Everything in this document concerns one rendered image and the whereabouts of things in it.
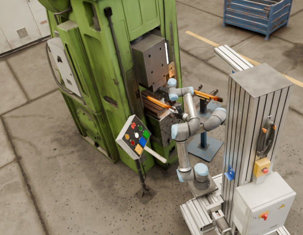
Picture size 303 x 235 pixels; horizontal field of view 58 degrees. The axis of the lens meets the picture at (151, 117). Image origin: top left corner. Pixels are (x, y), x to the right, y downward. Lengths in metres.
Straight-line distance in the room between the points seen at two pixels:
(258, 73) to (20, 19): 6.64
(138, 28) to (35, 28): 5.41
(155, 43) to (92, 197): 2.10
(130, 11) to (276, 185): 1.81
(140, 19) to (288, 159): 2.56
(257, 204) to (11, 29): 6.83
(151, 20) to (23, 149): 2.99
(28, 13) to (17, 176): 4.47
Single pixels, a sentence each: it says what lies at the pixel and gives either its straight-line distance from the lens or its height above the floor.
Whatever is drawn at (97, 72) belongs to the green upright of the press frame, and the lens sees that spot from 2.95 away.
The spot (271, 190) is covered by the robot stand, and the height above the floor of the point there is 1.23.
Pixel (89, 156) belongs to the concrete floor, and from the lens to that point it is 4.14.
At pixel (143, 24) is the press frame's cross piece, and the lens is 2.67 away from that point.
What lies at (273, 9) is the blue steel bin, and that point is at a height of 0.63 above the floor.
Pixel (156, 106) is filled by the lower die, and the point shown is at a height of 0.99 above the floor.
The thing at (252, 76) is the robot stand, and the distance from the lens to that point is 1.67.
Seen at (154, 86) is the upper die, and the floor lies 1.32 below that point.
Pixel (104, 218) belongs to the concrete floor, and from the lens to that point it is 3.51.
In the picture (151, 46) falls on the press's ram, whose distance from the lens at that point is 2.61.
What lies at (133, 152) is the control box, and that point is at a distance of 2.60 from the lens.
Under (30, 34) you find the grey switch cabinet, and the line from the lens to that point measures 7.83.
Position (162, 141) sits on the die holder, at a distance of 3.25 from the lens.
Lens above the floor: 2.98
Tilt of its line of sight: 42 degrees down
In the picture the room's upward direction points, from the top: 10 degrees counter-clockwise
